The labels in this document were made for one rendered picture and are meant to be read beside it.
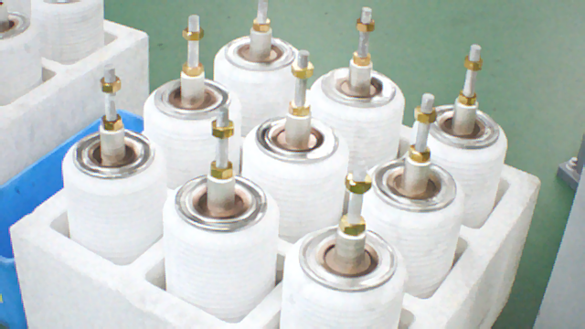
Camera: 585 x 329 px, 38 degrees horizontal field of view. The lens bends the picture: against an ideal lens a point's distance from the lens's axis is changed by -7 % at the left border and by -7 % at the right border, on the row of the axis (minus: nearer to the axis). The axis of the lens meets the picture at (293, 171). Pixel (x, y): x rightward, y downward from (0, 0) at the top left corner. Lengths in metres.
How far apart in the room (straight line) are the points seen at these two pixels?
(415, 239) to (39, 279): 0.35
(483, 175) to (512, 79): 0.69
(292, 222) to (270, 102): 0.17
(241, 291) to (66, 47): 0.48
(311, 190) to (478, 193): 0.17
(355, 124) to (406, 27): 0.78
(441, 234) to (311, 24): 0.91
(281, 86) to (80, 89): 0.27
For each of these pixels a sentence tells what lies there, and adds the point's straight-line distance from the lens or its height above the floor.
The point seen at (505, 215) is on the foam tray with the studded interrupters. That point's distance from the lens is 0.89.
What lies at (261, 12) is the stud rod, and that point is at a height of 0.30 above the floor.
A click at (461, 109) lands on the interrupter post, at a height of 0.28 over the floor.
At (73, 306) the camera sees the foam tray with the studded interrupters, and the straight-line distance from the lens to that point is 0.83.
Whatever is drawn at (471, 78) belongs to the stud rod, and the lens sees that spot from 0.84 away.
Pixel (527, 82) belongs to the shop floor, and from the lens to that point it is 1.54.
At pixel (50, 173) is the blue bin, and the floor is 0.10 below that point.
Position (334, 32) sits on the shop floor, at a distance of 1.59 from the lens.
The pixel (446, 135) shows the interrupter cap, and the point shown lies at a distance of 0.85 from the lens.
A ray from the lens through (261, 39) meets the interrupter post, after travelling 0.94.
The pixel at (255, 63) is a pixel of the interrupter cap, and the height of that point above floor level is 0.25.
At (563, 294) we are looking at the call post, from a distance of 0.83.
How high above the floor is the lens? 0.70
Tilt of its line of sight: 35 degrees down
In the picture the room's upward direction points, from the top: 4 degrees clockwise
